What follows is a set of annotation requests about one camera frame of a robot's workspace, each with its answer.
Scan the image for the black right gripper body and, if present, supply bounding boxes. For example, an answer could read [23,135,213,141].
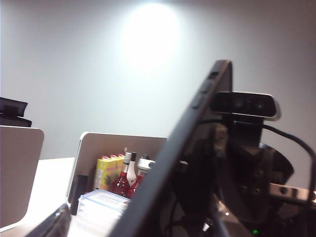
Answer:
[222,120,316,220]

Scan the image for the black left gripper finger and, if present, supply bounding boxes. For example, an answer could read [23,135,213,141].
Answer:
[24,203,72,237]

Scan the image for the black smartphone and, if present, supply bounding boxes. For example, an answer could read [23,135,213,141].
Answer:
[108,59,234,237]

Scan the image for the grey-brown desk partition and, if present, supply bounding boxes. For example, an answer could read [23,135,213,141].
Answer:
[0,125,44,233]
[66,132,168,205]

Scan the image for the clear container blue lid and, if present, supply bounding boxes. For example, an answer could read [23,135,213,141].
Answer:
[77,189,131,237]

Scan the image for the yellow juice carton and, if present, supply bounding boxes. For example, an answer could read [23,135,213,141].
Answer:
[94,155,125,192]

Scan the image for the red bottle silver cap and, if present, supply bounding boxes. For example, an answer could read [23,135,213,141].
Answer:
[111,152,133,199]
[129,172,149,198]

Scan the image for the white bottle black cap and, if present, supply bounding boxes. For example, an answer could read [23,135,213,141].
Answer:
[125,152,138,190]

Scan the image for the black mesh office chair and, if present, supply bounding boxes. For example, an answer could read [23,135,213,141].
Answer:
[0,97,33,128]

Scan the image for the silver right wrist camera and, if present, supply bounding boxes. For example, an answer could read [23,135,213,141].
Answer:
[209,91,281,122]

